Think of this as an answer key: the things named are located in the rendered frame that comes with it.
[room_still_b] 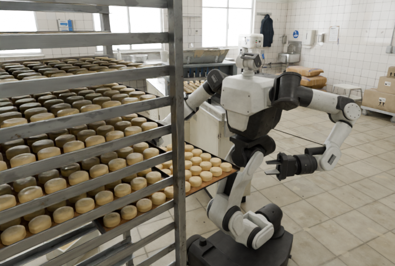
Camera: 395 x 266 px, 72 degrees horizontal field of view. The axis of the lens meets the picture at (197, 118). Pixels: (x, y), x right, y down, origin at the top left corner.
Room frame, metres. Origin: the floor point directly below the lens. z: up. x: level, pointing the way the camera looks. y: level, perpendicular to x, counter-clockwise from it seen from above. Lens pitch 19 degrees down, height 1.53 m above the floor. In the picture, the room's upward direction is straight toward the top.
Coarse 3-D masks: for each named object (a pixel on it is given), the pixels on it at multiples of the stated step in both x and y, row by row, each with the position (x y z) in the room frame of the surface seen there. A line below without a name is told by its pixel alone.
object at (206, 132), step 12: (216, 108) 2.33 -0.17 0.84; (192, 120) 2.55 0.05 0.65; (204, 120) 2.26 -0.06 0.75; (216, 120) 2.03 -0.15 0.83; (192, 132) 2.55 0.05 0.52; (204, 132) 2.26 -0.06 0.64; (216, 132) 2.02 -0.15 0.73; (204, 144) 2.26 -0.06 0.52; (216, 144) 2.02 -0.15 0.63; (228, 144) 2.02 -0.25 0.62; (240, 168) 2.07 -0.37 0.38
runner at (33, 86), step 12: (108, 72) 0.66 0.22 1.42; (120, 72) 0.68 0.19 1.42; (132, 72) 0.70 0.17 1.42; (144, 72) 0.73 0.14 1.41; (156, 72) 0.75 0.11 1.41; (168, 72) 0.78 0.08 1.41; (0, 84) 0.52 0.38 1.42; (12, 84) 0.53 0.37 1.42; (24, 84) 0.54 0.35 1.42; (36, 84) 0.56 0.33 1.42; (48, 84) 0.57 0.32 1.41; (60, 84) 0.59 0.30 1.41; (72, 84) 0.61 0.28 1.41; (84, 84) 0.62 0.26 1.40; (96, 84) 0.64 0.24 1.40; (0, 96) 0.51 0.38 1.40; (12, 96) 0.53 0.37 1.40
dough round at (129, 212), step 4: (124, 208) 0.74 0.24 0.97; (128, 208) 0.74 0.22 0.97; (132, 208) 0.74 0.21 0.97; (136, 208) 0.74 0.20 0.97; (124, 212) 0.72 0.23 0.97; (128, 212) 0.72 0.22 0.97; (132, 212) 0.72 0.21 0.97; (136, 212) 0.73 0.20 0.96; (124, 216) 0.71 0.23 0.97; (128, 216) 0.71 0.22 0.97; (132, 216) 0.71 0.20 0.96
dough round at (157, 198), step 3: (159, 192) 0.83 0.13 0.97; (153, 195) 0.81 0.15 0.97; (156, 195) 0.81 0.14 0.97; (159, 195) 0.81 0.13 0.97; (162, 195) 0.81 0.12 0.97; (165, 195) 0.82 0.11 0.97; (153, 198) 0.79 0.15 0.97; (156, 198) 0.79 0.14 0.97; (159, 198) 0.79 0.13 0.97; (162, 198) 0.79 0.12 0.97; (165, 198) 0.80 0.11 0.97; (153, 201) 0.79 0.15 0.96; (156, 201) 0.78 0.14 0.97; (159, 201) 0.78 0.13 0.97; (162, 201) 0.79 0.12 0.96; (156, 204) 0.78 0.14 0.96; (159, 204) 0.78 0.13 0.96
